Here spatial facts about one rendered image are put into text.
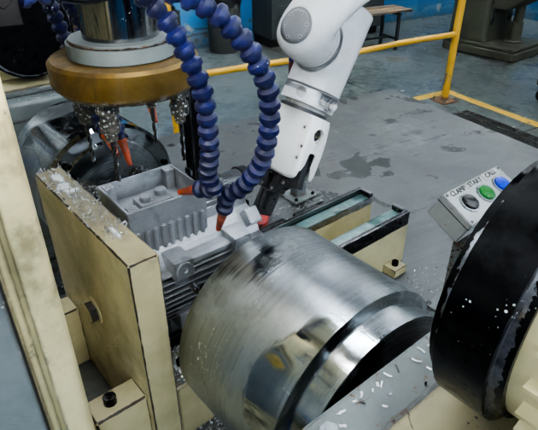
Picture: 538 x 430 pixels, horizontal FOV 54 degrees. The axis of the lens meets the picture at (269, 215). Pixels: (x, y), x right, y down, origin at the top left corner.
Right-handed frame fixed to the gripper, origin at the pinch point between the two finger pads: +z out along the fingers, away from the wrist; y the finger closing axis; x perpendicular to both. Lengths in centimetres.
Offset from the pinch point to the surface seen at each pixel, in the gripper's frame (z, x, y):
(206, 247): 8.3, 9.6, -1.6
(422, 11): -225, -590, 408
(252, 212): 1.8, 2.9, -0.9
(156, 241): 9.3, 16.4, 0.8
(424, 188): -10, -76, 16
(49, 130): 4.8, 20.1, 35.4
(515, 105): -97, -385, 137
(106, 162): 5.9, 12.8, 26.7
